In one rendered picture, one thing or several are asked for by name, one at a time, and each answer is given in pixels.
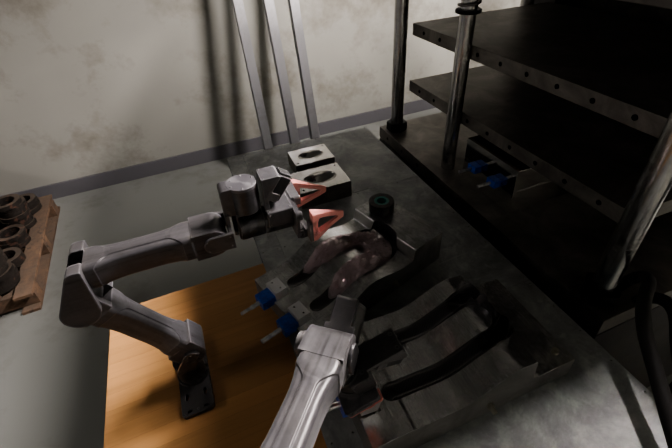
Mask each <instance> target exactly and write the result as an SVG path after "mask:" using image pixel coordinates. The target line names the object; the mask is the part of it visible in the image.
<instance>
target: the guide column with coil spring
mask: <svg viewBox="0 0 672 448"><path fill-rule="evenodd" d="M478 1H479V0H461V4H469V3H475V2H478ZM477 7H478V5H475V6H469V7H460V9H461V10H476V9H477ZM475 21H476V15H460V14H459V22H458V30H457V38H456V47H455V55H454V63H453V71H452V79H451V87H450V95H449V104H448V112H447V120H446V128H445V136H444V144H443V153H442V161H441V168H442V169H444V170H452V169H454V165H455V158H456V151H457V144H458V137H459V131H460V124H461V117H462V110H463V103H464V96H465V89H466V83H467V76H468V69H469V62H470V55H471V48H472V42H473V35H474V28H475Z"/></svg>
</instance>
